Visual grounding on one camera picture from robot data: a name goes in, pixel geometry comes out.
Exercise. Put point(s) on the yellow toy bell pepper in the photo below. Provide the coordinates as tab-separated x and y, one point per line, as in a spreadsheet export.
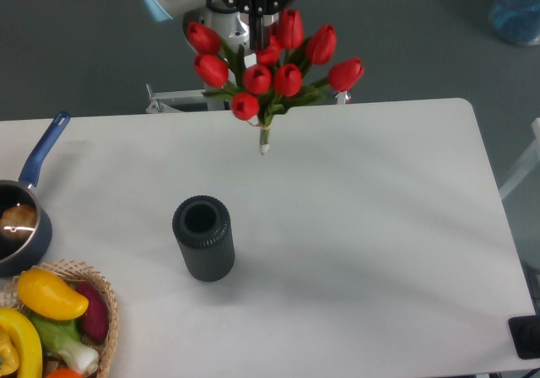
26	341

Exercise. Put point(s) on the brown patty in pan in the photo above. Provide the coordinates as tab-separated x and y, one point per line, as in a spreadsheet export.
18	222

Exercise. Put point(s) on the orange toy fruit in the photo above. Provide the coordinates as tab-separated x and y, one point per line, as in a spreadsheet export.
64	373

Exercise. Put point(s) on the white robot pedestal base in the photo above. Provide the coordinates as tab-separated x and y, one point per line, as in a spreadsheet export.
177	99

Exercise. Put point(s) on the white frame at right edge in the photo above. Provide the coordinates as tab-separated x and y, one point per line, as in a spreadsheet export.
523	166

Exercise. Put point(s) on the green white toy bok choy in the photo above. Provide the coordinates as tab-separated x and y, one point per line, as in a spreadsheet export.
61	340

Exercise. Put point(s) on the purple toy sweet potato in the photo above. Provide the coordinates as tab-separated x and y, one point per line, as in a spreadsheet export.
95	321

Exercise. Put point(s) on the blue translucent container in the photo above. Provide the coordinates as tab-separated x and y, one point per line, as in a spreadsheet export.
516	21

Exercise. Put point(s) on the blue handled saucepan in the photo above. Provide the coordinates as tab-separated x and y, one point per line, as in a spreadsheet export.
20	255

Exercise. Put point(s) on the black device at table edge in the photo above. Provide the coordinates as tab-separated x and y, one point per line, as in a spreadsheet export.
525	335

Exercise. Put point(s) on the woven wicker basket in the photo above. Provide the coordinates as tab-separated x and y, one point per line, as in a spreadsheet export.
74	272

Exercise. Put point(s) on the dark grey ribbed vase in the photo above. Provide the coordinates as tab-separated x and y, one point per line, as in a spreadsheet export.
202	228

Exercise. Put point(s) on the red tulip bouquet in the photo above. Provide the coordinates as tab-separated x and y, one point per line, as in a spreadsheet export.
275	83

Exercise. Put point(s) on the yellow toy mango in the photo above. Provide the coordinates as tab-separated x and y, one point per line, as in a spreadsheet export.
48	295

